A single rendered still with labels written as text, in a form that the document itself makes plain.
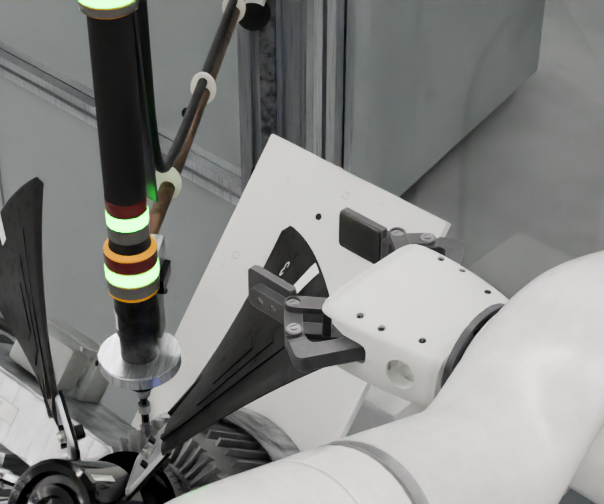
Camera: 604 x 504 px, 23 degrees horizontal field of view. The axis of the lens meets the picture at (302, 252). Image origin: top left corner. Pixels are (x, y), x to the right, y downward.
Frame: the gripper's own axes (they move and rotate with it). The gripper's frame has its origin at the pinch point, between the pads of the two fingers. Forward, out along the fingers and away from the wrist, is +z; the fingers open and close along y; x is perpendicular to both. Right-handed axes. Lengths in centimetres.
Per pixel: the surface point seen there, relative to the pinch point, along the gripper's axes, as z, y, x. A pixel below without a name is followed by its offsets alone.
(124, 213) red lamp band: 17.8, -1.6, -4.0
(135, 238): 17.5, -1.1, -6.5
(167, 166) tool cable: 25.6, 9.7, -8.6
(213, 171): 85, 70, -66
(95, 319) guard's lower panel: 120, 70, -116
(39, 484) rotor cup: 32, -4, -42
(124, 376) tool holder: 17.7, -3.3, -19.7
